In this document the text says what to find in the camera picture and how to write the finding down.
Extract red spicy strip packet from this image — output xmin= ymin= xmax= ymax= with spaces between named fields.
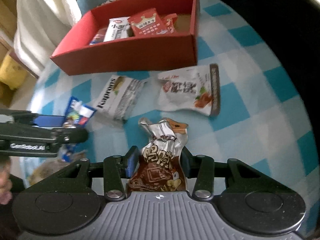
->
xmin=128 ymin=8 xmax=169 ymax=37

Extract person hand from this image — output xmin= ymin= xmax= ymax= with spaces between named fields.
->
xmin=0 ymin=155 xmax=12 ymax=205

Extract white duck snack packet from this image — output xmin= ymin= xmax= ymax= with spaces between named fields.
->
xmin=157 ymin=63 xmax=221 ymax=116

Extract brown silver chips packet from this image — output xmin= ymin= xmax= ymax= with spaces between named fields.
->
xmin=126 ymin=118 xmax=188 ymax=194

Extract red cardboard box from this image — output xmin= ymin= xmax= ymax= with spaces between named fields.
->
xmin=50 ymin=0 xmax=200 ymax=75

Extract blue small snack packet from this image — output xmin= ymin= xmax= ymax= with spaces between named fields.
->
xmin=61 ymin=96 xmax=97 ymax=163

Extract red Trolli candy packet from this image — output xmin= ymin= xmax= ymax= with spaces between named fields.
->
xmin=162 ymin=14 xmax=177 ymax=33

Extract yellow plastic bag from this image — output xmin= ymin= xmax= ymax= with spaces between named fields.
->
xmin=0 ymin=54 xmax=28 ymax=90

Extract blue white checkered tablecloth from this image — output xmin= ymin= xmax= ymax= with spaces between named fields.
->
xmin=19 ymin=0 xmax=318 ymax=238

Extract white Kaprons wafer packet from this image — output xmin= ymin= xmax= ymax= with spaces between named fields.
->
xmin=93 ymin=75 xmax=146 ymax=121

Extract white gluten snack packet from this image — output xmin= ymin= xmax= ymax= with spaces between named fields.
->
xmin=103 ymin=17 xmax=131 ymax=42

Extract white towel blanket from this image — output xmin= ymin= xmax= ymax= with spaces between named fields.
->
xmin=14 ymin=0 xmax=81 ymax=75

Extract clear brown meat snack packet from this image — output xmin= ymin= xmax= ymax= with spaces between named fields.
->
xmin=27 ymin=150 xmax=87 ymax=186

